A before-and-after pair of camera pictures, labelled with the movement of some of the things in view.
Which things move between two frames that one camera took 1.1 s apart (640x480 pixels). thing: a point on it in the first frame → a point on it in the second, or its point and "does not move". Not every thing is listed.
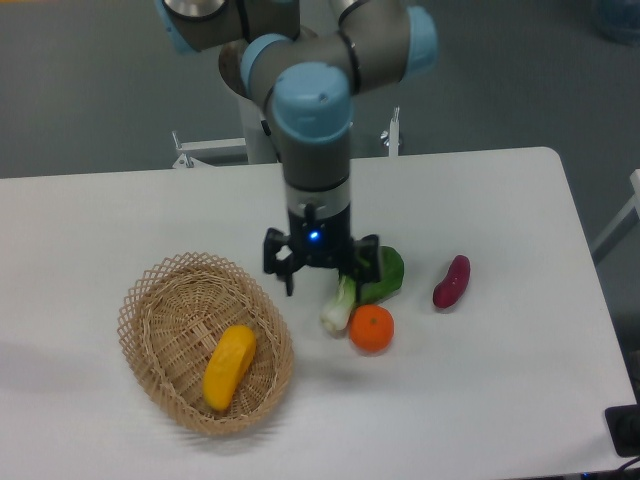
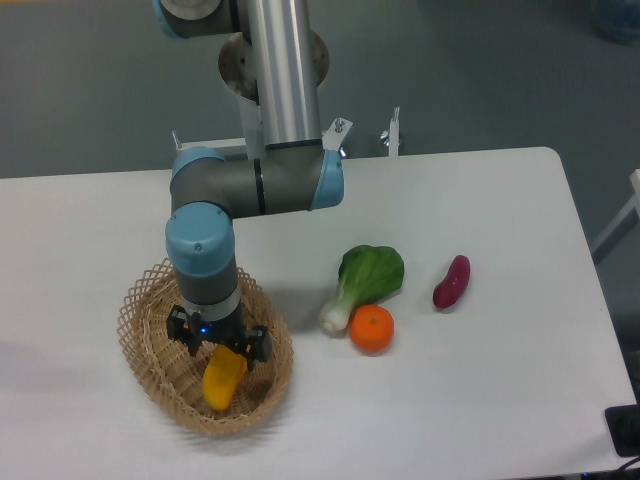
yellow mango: x=232 y=354 does not move
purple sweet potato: x=454 y=283 does not move
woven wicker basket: x=173 y=311 does not move
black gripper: x=323 y=240 → x=191 y=329
